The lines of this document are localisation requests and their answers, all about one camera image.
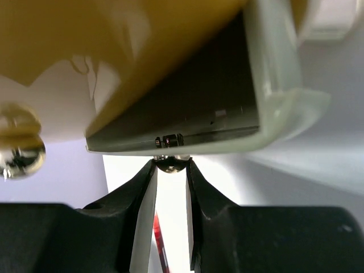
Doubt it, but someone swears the red ink pen refill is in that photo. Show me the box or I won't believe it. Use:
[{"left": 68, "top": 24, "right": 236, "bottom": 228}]
[{"left": 153, "top": 212, "right": 170, "bottom": 273}]

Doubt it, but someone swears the cream round drawer cabinet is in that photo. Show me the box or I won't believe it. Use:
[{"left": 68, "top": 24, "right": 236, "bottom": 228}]
[{"left": 1, "top": 1, "right": 363, "bottom": 179}]

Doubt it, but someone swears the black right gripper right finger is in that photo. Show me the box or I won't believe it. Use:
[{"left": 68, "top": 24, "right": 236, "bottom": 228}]
[{"left": 186, "top": 159, "right": 245, "bottom": 272}]

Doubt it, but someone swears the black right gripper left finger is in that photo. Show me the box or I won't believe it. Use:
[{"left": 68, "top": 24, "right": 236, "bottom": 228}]
[{"left": 75, "top": 160, "right": 157, "bottom": 272}]

